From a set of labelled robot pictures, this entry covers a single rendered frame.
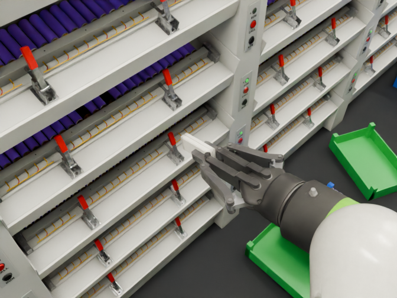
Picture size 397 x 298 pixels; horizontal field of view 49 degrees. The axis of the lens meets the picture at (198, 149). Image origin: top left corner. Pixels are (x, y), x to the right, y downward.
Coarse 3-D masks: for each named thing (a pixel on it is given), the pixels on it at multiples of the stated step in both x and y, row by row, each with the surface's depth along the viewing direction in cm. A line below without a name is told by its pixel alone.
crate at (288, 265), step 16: (272, 224) 160; (256, 240) 157; (272, 240) 160; (256, 256) 151; (272, 256) 156; (288, 256) 156; (304, 256) 156; (272, 272) 148; (288, 272) 152; (304, 272) 152; (288, 288) 146; (304, 288) 149
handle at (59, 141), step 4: (56, 136) 81; (60, 136) 81; (56, 140) 81; (60, 140) 81; (60, 144) 81; (64, 144) 82; (60, 148) 82; (64, 148) 82; (64, 152) 83; (68, 152) 83; (64, 156) 83; (68, 156) 83; (68, 160) 84; (72, 160) 84; (72, 164) 85
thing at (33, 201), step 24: (216, 48) 105; (216, 72) 105; (144, 96) 98; (192, 96) 100; (120, 120) 94; (144, 120) 95; (168, 120) 97; (72, 144) 89; (96, 144) 90; (120, 144) 91; (96, 168) 88; (0, 192) 82; (24, 192) 83; (48, 192) 83; (72, 192) 88; (0, 216) 75; (24, 216) 80
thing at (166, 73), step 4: (164, 72) 92; (168, 72) 93; (164, 76) 93; (168, 76) 93; (168, 80) 94; (168, 84) 94; (168, 88) 95; (172, 88) 95; (172, 92) 96; (172, 96) 96
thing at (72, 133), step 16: (176, 64) 101; (192, 64) 104; (160, 80) 98; (128, 96) 94; (96, 112) 91; (112, 112) 92; (80, 128) 88; (48, 144) 85; (80, 144) 88; (32, 160) 83; (0, 176) 81; (16, 176) 82
